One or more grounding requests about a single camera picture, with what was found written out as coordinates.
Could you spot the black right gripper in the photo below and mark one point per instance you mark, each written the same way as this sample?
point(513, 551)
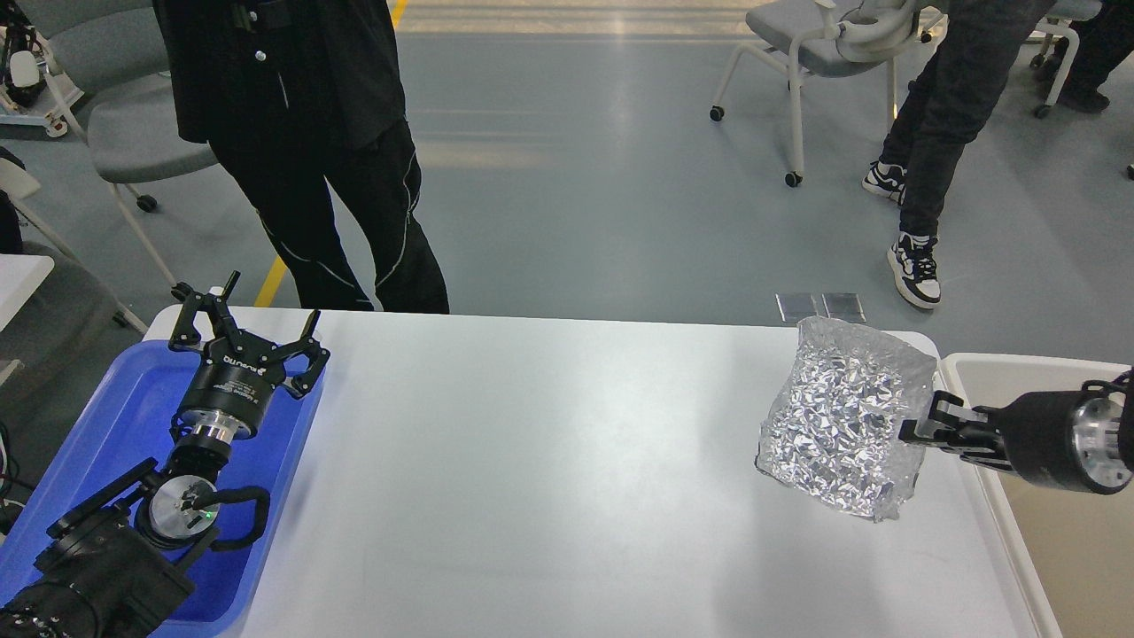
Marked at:
point(1067, 440)

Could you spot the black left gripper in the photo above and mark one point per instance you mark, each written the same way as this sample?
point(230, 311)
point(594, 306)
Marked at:
point(233, 386)

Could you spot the silver foil bag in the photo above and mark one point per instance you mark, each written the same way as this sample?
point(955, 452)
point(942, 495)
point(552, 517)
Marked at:
point(833, 430)

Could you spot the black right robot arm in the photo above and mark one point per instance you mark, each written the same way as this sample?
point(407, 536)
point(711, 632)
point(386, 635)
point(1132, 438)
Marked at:
point(1119, 388)

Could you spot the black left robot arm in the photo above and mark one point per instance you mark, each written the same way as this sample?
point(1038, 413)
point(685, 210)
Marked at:
point(157, 514)

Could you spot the white robot base equipment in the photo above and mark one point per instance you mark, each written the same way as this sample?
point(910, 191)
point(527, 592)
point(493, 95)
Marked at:
point(35, 92)

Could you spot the blue plastic tray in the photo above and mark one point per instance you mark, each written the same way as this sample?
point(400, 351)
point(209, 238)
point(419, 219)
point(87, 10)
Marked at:
point(126, 422)

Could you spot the right metal floor plate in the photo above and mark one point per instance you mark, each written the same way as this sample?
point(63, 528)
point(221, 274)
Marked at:
point(843, 306)

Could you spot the metal floor plate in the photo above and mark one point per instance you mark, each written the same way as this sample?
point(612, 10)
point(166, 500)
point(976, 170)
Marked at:
point(843, 306)
point(794, 307)

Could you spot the beige plastic bin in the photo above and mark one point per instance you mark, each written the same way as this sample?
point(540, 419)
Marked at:
point(1079, 544)

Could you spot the left metal floor plate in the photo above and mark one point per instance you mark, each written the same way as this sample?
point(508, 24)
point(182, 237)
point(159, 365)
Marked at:
point(794, 307)

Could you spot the white side table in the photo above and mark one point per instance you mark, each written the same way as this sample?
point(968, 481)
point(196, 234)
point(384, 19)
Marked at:
point(21, 275)

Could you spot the person in black clothes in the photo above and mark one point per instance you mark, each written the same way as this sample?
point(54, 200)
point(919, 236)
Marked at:
point(302, 104)

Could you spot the grey chair left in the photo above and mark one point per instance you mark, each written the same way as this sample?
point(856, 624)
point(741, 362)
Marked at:
point(114, 50)

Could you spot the person in dark jeans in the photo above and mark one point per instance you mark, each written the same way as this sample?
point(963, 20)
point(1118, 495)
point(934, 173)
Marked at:
point(948, 105)

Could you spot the grey white rolling chair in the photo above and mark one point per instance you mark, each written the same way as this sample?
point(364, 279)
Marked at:
point(831, 39)

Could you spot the seated person in black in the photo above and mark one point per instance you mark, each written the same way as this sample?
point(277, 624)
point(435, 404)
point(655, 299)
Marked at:
point(1106, 40)

